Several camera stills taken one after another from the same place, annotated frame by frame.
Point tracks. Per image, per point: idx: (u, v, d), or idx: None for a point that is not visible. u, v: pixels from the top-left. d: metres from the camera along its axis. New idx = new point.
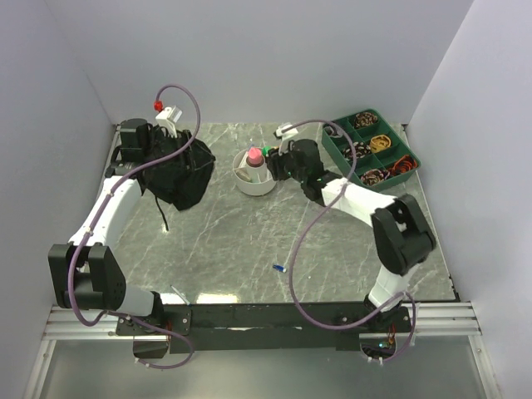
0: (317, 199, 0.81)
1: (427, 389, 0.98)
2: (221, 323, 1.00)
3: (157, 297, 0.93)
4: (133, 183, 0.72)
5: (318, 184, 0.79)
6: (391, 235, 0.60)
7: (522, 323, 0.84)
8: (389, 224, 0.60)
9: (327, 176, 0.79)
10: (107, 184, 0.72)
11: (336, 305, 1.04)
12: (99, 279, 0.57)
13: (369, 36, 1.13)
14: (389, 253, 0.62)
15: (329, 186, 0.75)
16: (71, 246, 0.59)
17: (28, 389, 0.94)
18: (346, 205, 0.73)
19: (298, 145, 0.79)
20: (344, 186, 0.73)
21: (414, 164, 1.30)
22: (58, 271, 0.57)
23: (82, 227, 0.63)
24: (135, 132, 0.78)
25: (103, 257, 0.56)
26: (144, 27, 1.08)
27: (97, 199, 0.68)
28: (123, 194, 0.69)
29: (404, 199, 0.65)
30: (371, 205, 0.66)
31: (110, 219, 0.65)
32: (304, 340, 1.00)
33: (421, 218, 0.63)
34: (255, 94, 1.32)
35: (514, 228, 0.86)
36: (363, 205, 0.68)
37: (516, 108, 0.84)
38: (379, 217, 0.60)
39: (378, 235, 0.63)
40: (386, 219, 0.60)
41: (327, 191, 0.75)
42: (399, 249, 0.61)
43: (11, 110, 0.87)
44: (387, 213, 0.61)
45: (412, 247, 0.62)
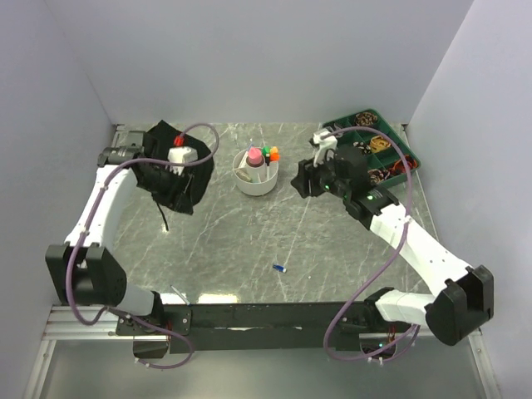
0: (362, 219, 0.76)
1: (427, 390, 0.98)
2: (221, 323, 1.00)
3: (157, 296, 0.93)
4: (127, 174, 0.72)
5: (366, 204, 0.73)
6: (457, 314, 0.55)
7: (522, 323, 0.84)
8: (460, 305, 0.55)
9: (377, 196, 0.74)
10: (100, 173, 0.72)
11: (337, 305, 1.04)
12: (97, 278, 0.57)
13: (369, 35, 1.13)
14: (445, 329, 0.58)
15: (385, 218, 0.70)
16: (68, 247, 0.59)
17: (28, 390, 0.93)
18: (406, 249, 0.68)
19: (344, 155, 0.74)
20: (406, 224, 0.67)
21: (414, 164, 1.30)
22: (57, 270, 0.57)
23: (78, 225, 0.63)
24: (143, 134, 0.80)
25: (100, 258, 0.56)
26: (144, 27, 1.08)
27: (91, 194, 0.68)
28: (117, 187, 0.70)
29: (481, 273, 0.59)
30: (439, 273, 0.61)
31: (105, 214, 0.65)
32: (305, 339, 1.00)
33: (489, 294, 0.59)
34: (255, 94, 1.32)
35: (514, 228, 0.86)
36: (430, 267, 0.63)
37: (517, 109, 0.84)
38: (452, 298, 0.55)
39: (439, 307, 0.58)
40: (460, 300, 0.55)
41: (383, 223, 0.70)
42: (459, 331, 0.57)
43: (11, 110, 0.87)
44: (461, 292, 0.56)
45: (470, 325, 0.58)
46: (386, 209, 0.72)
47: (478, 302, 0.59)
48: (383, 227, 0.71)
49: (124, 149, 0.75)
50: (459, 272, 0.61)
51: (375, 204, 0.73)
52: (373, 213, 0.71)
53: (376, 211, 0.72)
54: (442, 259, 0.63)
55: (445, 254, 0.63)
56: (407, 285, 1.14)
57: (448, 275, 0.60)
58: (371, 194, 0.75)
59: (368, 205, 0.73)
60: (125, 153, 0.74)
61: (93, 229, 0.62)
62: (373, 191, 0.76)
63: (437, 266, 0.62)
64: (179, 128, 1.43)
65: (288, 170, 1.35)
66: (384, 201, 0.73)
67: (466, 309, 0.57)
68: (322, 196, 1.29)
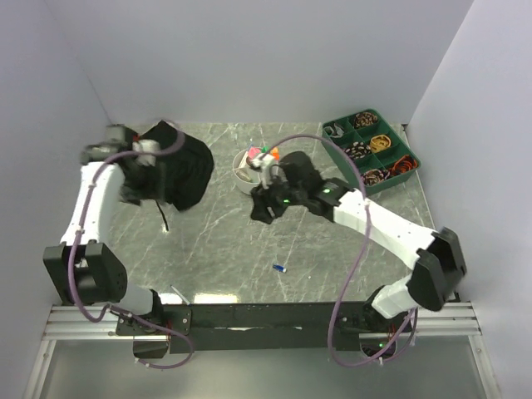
0: (327, 216, 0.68)
1: (427, 390, 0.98)
2: (221, 323, 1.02)
3: (155, 296, 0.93)
4: (115, 169, 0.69)
5: (324, 199, 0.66)
6: (435, 279, 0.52)
7: (522, 322, 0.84)
8: (435, 272, 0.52)
9: (332, 187, 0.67)
10: (86, 171, 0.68)
11: (336, 306, 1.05)
12: (99, 275, 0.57)
13: (369, 36, 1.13)
14: (427, 298, 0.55)
15: (346, 207, 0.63)
16: (65, 246, 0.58)
17: (28, 389, 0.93)
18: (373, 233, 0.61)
19: (288, 158, 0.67)
20: (366, 208, 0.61)
21: (414, 164, 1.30)
22: (56, 270, 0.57)
23: (71, 225, 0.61)
24: (123, 130, 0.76)
25: (100, 252, 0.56)
26: (143, 27, 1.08)
27: (80, 193, 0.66)
28: (106, 183, 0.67)
29: (447, 235, 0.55)
30: (410, 244, 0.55)
31: (98, 213, 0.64)
32: (307, 339, 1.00)
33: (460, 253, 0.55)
34: (255, 95, 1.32)
35: (513, 227, 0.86)
36: (398, 240, 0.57)
37: (517, 109, 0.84)
38: (426, 265, 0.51)
39: (417, 277, 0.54)
40: (434, 267, 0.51)
41: (345, 212, 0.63)
42: (440, 295, 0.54)
43: (11, 110, 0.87)
44: (433, 258, 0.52)
45: (450, 288, 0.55)
46: (343, 197, 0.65)
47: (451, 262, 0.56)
48: (346, 217, 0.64)
49: (107, 146, 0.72)
50: (428, 238, 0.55)
51: (333, 199, 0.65)
52: (332, 206, 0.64)
53: (334, 202, 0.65)
54: (410, 232, 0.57)
55: (411, 226, 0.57)
56: None
57: (420, 245, 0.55)
58: (327, 187, 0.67)
59: (327, 199, 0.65)
60: (108, 149, 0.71)
61: (87, 226, 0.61)
62: (328, 183, 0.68)
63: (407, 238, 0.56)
64: (179, 127, 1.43)
65: None
66: (340, 190, 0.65)
67: (442, 273, 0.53)
68: None
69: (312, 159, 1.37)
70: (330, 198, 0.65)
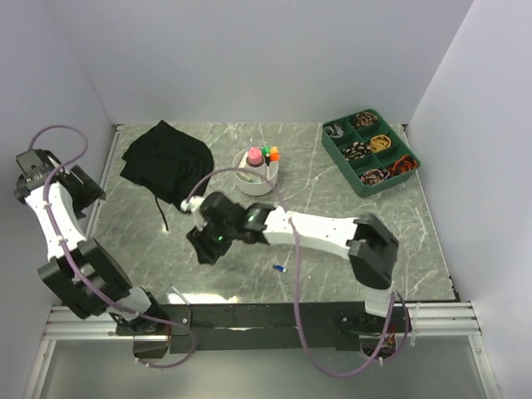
0: (259, 238, 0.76)
1: (427, 389, 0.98)
2: (222, 323, 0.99)
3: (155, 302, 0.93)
4: (60, 185, 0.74)
5: (253, 227, 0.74)
6: (373, 263, 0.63)
7: (522, 323, 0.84)
8: (368, 255, 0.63)
9: (256, 213, 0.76)
10: (33, 199, 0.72)
11: (336, 304, 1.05)
12: (104, 268, 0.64)
13: (370, 36, 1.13)
14: (376, 280, 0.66)
15: (272, 225, 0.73)
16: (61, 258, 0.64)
17: (28, 389, 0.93)
18: (304, 240, 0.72)
19: (206, 203, 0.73)
20: (289, 220, 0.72)
21: (414, 164, 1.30)
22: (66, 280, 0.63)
23: (50, 241, 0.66)
24: (36, 152, 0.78)
25: (95, 243, 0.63)
26: (144, 27, 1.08)
27: (38, 216, 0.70)
28: (58, 198, 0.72)
29: (364, 219, 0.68)
30: (339, 238, 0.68)
31: (69, 220, 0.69)
32: (305, 339, 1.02)
33: (382, 229, 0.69)
34: (255, 95, 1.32)
35: (514, 228, 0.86)
36: (328, 238, 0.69)
37: (517, 110, 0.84)
38: (358, 253, 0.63)
39: (358, 267, 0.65)
40: (363, 250, 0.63)
41: (274, 232, 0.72)
42: (384, 273, 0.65)
43: (11, 110, 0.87)
44: (361, 243, 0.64)
45: (390, 261, 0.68)
46: (268, 218, 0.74)
47: (381, 240, 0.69)
48: (276, 235, 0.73)
49: (37, 175, 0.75)
50: (349, 229, 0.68)
51: (260, 223, 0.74)
52: (262, 230, 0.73)
53: (262, 226, 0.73)
54: (334, 228, 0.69)
55: (334, 223, 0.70)
56: (407, 285, 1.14)
57: (347, 237, 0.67)
58: (252, 214, 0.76)
59: (256, 227, 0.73)
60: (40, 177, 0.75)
61: (68, 234, 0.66)
62: (250, 210, 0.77)
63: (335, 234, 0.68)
64: (179, 127, 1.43)
65: (288, 170, 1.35)
66: (263, 213, 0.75)
67: (376, 254, 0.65)
68: (322, 196, 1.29)
69: (312, 159, 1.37)
70: (256, 224, 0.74)
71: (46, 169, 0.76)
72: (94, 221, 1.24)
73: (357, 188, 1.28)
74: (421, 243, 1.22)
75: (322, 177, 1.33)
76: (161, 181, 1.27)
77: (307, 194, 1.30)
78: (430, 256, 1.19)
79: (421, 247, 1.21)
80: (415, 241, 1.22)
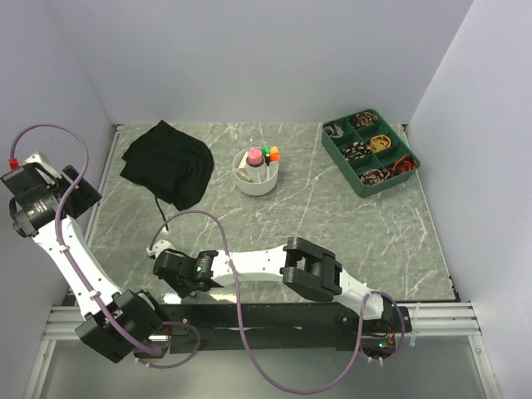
0: (213, 283, 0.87)
1: (426, 389, 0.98)
2: (221, 323, 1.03)
3: (157, 305, 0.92)
4: (71, 220, 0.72)
5: (203, 277, 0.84)
6: (310, 283, 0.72)
7: (522, 323, 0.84)
8: (302, 278, 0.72)
9: (203, 262, 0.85)
10: (45, 242, 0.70)
11: (336, 303, 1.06)
12: (139, 316, 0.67)
13: (369, 36, 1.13)
14: (319, 295, 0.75)
15: (216, 269, 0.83)
16: (97, 314, 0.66)
17: (28, 390, 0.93)
18: (245, 275, 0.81)
19: (157, 265, 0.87)
20: (229, 263, 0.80)
21: (414, 164, 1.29)
22: (102, 332, 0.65)
23: (80, 294, 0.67)
24: (25, 171, 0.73)
25: (133, 295, 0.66)
26: (143, 27, 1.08)
27: (57, 262, 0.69)
28: (75, 238, 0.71)
29: (291, 243, 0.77)
30: (274, 266, 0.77)
31: (96, 268, 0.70)
32: (304, 340, 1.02)
33: (312, 248, 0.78)
34: (256, 95, 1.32)
35: (514, 228, 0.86)
36: (266, 269, 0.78)
37: (518, 110, 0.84)
38: (291, 279, 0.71)
39: (300, 289, 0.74)
40: (295, 275, 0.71)
41: (220, 275, 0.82)
42: (322, 287, 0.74)
43: (11, 110, 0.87)
44: (293, 270, 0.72)
45: (328, 273, 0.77)
46: (214, 264, 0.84)
47: (316, 258, 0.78)
48: (224, 277, 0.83)
49: (37, 203, 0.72)
50: (281, 256, 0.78)
51: (207, 270, 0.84)
52: (210, 278, 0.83)
53: (209, 273, 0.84)
54: (268, 259, 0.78)
55: (268, 253, 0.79)
56: (407, 285, 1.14)
57: (280, 264, 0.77)
58: (199, 264, 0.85)
59: (204, 277, 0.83)
60: (41, 205, 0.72)
61: (100, 285, 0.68)
62: (199, 258, 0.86)
63: (272, 265, 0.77)
64: (179, 127, 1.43)
65: (288, 170, 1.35)
66: (208, 261, 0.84)
67: (308, 274, 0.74)
68: (322, 196, 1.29)
69: (312, 159, 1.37)
70: (204, 274, 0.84)
71: (46, 193, 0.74)
72: (94, 221, 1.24)
73: (357, 188, 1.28)
74: (421, 243, 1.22)
75: (321, 177, 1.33)
76: (163, 181, 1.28)
77: (307, 194, 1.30)
78: (430, 256, 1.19)
79: (421, 247, 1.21)
80: (415, 241, 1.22)
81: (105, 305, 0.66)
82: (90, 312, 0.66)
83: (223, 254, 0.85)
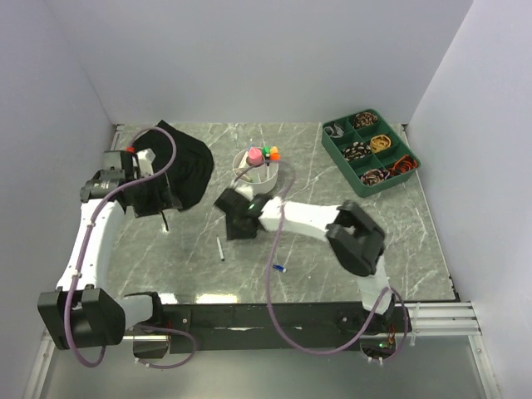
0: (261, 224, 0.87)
1: (427, 390, 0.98)
2: (222, 323, 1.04)
3: (155, 293, 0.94)
4: (113, 206, 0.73)
5: (253, 214, 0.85)
6: (350, 247, 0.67)
7: (522, 323, 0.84)
8: (344, 238, 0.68)
9: (257, 202, 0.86)
10: (86, 208, 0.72)
11: (336, 304, 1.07)
12: (96, 322, 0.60)
13: (369, 34, 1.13)
14: (355, 265, 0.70)
15: (267, 212, 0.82)
16: (61, 294, 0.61)
17: (28, 389, 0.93)
18: (289, 224, 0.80)
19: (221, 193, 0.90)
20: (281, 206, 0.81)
21: (414, 164, 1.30)
22: (56, 318, 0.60)
23: (69, 267, 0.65)
24: (123, 155, 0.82)
25: (98, 299, 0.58)
26: (142, 28, 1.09)
27: (79, 230, 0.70)
28: (104, 222, 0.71)
29: (346, 204, 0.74)
30: (320, 221, 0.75)
31: (96, 253, 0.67)
32: (305, 340, 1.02)
33: (364, 219, 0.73)
34: (255, 94, 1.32)
35: (514, 227, 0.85)
36: (310, 224, 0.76)
37: (517, 110, 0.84)
38: (333, 235, 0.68)
39: (338, 252, 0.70)
40: (337, 233, 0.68)
41: (268, 217, 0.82)
42: (362, 257, 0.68)
43: (11, 111, 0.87)
44: (338, 228, 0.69)
45: (373, 247, 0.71)
46: (266, 205, 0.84)
47: (364, 227, 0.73)
48: (270, 220, 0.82)
49: (107, 180, 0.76)
50: (332, 214, 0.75)
51: (258, 209, 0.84)
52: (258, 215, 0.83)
53: (260, 213, 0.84)
54: (318, 214, 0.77)
55: (317, 210, 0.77)
56: (407, 285, 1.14)
57: (327, 220, 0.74)
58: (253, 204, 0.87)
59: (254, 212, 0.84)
60: (109, 184, 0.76)
61: (85, 270, 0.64)
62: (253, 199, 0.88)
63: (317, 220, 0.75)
64: (179, 127, 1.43)
65: (288, 170, 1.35)
66: (263, 201, 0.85)
67: (352, 238, 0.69)
68: (322, 196, 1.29)
69: (312, 159, 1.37)
70: (257, 212, 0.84)
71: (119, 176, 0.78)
72: None
73: (357, 188, 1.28)
74: (421, 243, 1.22)
75: (321, 177, 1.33)
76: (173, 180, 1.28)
77: (307, 194, 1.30)
78: (430, 256, 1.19)
79: (421, 247, 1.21)
80: (415, 241, 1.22)
81: (74, 291, 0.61)
82: (61, 288, 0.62)
83: (275, 201, 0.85)
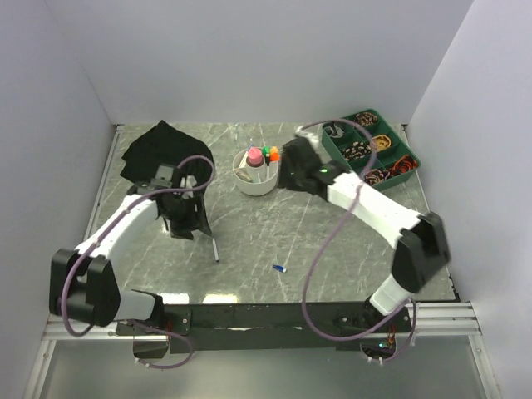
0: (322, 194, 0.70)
1: (427, 390, 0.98)
2: (222, 323, 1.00)
3: (157, 295, 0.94)
4: (149, 204, 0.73)
5: (323, 179, 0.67)
6: (416, 263, 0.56)
7: (522, 322, 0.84)
8: (416, 250, 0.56)
9: (330, 169, 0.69)
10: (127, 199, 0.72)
11: (335, 305, 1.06)
12: (94, 294, 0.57)
13: (368, 34, 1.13)
14: (410, 278, 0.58)
15: (340, 186, 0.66)
16: (76, 253, 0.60)
17: (28, 389, 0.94)
18: (359, 209, 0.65)
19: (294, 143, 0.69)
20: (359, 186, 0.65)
21: (414, 164, 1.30)
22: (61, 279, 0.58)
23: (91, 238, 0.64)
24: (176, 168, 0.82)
25: (102, 270, 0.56)
26: (142, 28, 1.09)
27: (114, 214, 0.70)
28: (138, 213, 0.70)
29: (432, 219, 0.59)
30: (396, 222, 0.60)
31: (119, 235, 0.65)
32: (306, 340, 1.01)
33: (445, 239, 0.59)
34: (255, 94, 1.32)
35: (514, 227, 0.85)
36: (383, 219, 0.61)
37: (517, 109, 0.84)
38: (406, 243, 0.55)
39: (400, 258, 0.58)
40: (409, 243, 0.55)
41: (338, 191, 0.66)
42: (420, 274, 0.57)
43: (11, 111, 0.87)
44: (415, 240, 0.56)
45: (435, 270, 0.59)
46: (340, 178, 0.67)
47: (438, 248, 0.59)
48: (338, 195, 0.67)
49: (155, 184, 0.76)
50: (413, 219, 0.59)
51: (331, 179, 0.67)
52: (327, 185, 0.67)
53: (330, 181, 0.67)
54: (396, 212, 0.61)
55: (398, 208, 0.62)
56: None
57: (404, 224, 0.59)
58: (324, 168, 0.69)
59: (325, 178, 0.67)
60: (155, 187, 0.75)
61: (104, 242, 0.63)
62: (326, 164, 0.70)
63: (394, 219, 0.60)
64: (179, 127, 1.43)
65: None
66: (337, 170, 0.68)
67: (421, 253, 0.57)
68: None
69: None
70: (327, 179, 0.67)
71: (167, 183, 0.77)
72: (94, 222, 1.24)
73: None
74: None
75: None
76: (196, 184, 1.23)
77: (307, 194, 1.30)
78: None
79: None
80: None
81: (86, 254, 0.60)
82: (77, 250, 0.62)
83: (352, 176, 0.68)
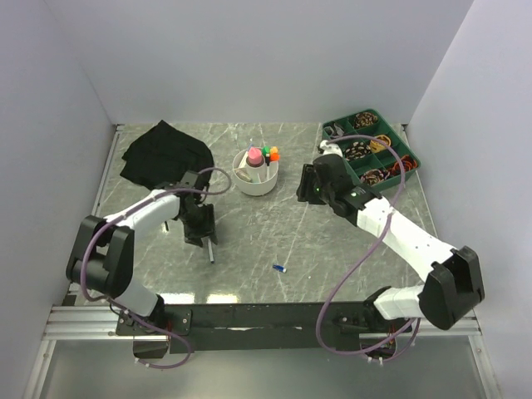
0: (352, 216, 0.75)
1: (426, 389, 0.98)
2: (222, 323, 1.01)
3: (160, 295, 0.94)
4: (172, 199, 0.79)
5: (353, 202, 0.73)
6: (447, 298, 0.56)
7: (522, 322, 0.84)
8: (450, 285, 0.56)
9: (360, 193, 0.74)
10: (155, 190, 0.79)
11: (336, 304, 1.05)
12: (113, 262, 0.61)
13: (369, 35, 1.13)
14: (439, 314, 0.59)
15: (369, 211, 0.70)
16: (102, 220, 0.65)
17: (28, 389, 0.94)
18: (390, 238, 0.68)
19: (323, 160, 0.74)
20: (389, 214, 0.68)
21: (414, 164, 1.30)
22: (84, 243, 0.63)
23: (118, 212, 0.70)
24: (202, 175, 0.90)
25: (125, 238, 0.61)
26: (142, 29, 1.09)
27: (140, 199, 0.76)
28: (162, 203, 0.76)
29: (466, 253, 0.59)
30: (427, 257, 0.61)
31: (143, 215, 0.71)
32: (305, 340, 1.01)
33: (475, 275, 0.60)
34: (255, 94, 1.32)
35: (514, 227, 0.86)
36: (413, 250, 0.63)
37: (516, 109, 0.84)
38: (440, 279, 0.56)
39: (431, 293, 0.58)
40: (448, 282, 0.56)
41: (367, 217, 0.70)
42: (453, 313, 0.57)
43: (10, 111, 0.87)
44: (447, 275, 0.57)
45: (466, 307, 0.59)
46: (371, 202, 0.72)
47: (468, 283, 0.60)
48: (369, 222, 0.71)
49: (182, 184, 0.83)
50: (445, 253, 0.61)
51: (361, 202, 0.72)
52: (357, 209, 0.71)
53: (360, 205, 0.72)
54: (428, 243, 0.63)
55: (430, 239, 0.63)
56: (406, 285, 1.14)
57: (435, 258, 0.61)
58: (354, 191, 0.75)
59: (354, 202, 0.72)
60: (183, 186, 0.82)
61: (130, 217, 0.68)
62: (357, 187, 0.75)
63: (425, 251, 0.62)
64: (179, 127, 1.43)
65: (288, 170, 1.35)
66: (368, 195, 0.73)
67: (455, 292, 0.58)
68: None
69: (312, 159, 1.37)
70: (354, 201, 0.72)
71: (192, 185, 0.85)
72: None
73: None
74: None
75: None
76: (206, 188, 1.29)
77: None
78: None
79: None
80: None
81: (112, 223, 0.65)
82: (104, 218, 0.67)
83: (384, 202, 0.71)
